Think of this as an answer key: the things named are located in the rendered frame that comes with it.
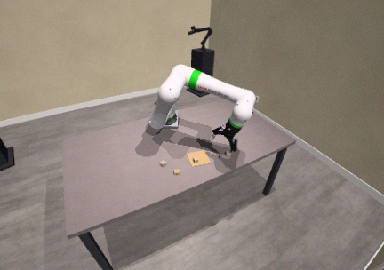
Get tan flat mat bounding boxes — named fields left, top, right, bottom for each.
left=187, top=150, right=211, bottom=167

